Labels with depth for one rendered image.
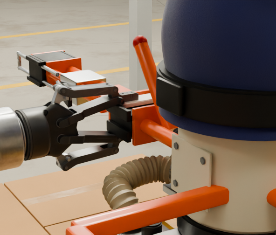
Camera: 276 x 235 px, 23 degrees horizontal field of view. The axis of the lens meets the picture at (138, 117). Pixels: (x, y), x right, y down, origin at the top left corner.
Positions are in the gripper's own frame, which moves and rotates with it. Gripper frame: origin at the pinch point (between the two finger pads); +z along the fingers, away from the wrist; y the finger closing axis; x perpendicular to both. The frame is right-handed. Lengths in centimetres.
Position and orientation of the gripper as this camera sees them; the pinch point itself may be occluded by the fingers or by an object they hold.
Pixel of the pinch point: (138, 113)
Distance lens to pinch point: 108.0
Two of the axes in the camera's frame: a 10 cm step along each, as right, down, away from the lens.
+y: 0.0, 9.5, 3.2
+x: 5.1, 2.8, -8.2
